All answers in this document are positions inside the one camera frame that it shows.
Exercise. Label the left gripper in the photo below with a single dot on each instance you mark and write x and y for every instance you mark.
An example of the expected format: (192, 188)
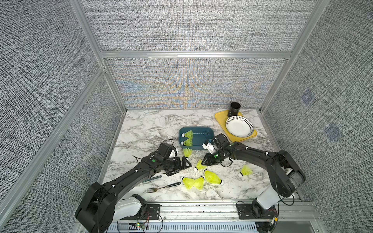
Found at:
(178, 167)

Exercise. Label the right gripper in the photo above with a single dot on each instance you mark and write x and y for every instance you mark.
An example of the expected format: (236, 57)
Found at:
(208, 161)

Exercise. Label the yellow shuttlecock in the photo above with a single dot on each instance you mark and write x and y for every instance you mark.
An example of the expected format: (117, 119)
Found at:
(188, 182)
(199, 166)
(187, 152)
(188, 142)
(212, 177)
(199, 183)
(188, 134)

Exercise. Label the teal storage box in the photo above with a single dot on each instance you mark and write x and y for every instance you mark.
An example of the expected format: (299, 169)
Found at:
(200, 135)

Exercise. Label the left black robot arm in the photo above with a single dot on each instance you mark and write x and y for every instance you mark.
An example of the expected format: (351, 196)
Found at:
(97, 208)

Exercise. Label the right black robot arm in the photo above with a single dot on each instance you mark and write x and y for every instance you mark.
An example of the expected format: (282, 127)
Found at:
(284, 174)

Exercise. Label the teal pen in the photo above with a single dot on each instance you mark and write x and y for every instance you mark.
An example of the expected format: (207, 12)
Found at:
(152, 178)

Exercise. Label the yellow shuttlecock right edge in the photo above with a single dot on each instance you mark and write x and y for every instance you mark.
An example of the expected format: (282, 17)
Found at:
(245, 171)

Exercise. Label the white patterned bowl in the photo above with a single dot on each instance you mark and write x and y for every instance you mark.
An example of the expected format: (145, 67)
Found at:
(239, 126)

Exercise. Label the yellow tray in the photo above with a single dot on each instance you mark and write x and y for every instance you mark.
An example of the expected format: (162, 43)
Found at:
(221, 118)

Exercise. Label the black cup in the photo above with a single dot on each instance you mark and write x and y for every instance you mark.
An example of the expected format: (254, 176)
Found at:
(234, 109)

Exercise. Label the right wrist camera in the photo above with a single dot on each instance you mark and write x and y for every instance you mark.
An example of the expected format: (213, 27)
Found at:
(219, 142)

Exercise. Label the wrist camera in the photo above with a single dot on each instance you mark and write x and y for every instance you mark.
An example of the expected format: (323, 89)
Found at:
(219, 142)
(167, 150)

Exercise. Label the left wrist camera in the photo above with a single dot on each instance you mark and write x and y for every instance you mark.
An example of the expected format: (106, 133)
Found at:
(167, 150)

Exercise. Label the black handled fork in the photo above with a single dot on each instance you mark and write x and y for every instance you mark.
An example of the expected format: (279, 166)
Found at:
(153, 189)

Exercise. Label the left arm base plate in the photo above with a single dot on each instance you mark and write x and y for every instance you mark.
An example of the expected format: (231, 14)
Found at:
(148, 212)

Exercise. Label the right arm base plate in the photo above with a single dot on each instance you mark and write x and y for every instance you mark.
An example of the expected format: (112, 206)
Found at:
(254, 211)

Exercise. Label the aluminium front rail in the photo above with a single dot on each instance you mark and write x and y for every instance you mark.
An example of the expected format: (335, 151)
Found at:
(220, 210)

